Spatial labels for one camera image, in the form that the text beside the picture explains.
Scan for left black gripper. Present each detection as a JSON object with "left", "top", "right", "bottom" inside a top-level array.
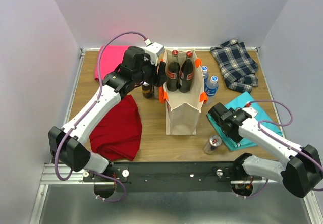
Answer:
[{"left": 133, "top": 53, "right": 169, "bottom": 88}]

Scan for cola glass bottle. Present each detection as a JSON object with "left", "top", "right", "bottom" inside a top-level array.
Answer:
[{"left": 167, "top": 50, "right": 180, "bottom": 92}]

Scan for black can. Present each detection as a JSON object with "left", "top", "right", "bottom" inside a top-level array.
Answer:
[{"left": 141, "top": 82, "right": 153, "bottom": 98}]

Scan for silver can front table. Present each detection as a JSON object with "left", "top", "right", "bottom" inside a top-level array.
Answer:
[{"left": 203, "top": 135, "right": 222, "bottom": 155}]

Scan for clear water bottle blue label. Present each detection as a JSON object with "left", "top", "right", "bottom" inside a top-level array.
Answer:
[{"left": 204, "top": 76, "right": 219, "bottom": 105}]

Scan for beige canvas tote bag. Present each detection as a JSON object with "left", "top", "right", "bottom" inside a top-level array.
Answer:
[{"left": 159, "top": 48, "right": 207, "bottom": 135}]

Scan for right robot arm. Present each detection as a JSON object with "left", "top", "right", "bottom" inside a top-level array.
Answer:
[{"left": 208, "top": 102, "right": 322, "bottom": 198}]

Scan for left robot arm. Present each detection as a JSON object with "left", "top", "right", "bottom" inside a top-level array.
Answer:
[{"left": 48, "top": 42, "right": 166, "bottom": 181}]

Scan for silver can red tab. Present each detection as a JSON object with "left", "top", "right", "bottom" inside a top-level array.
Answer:
[{"left": 153, "top": 86, "right": 159, "bottom": 100}]

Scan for teal folded shorts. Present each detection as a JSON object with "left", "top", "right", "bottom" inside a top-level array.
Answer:
[{"left": 207, "top": 92, "right": 282, "bottom": 151}]

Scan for plaid navy white shirt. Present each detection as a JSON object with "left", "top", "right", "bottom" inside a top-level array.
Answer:
[{"left": 210, "top": 39, "right": 258, "bottom": 93}]

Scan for pink folded cloth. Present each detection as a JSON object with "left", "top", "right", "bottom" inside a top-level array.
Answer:
[{"left": 100, "top": 45, "right": 129, "bottom": 79}]

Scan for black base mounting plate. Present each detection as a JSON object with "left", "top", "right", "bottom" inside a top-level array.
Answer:
[{"left": 83, "top": 161, "right": 263, "bottom": 193}]

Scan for red folded cloth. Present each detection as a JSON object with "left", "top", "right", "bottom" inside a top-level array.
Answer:
[{"left": 89, "top": 95, "right": 142, "bottom": 161}]

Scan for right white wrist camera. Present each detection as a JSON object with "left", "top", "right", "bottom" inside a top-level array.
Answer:
[{"left": 242, "top": 103, "right": 258, "bottom": 118}]

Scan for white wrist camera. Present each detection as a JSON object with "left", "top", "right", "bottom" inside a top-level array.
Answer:
[
  {"left": 143, "top": 38, "right": 165, "bottom": 66},
  {"left": 242, "top": 103, "right": 258, "bottom": 118}
]

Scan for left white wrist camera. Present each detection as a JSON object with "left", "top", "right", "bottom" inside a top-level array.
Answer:
[{"left": 143, "top": 38, "right": 165, "bottom": 66}]

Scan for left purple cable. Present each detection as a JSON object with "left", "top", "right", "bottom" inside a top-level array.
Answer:
[{"left": 53, "top": 31, "right": 148, "bottom": 181}]

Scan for aluminium frame rail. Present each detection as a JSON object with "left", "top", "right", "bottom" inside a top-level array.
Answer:
[{"left": 41, "top": 163, "right": 266, "bottom": 184}]

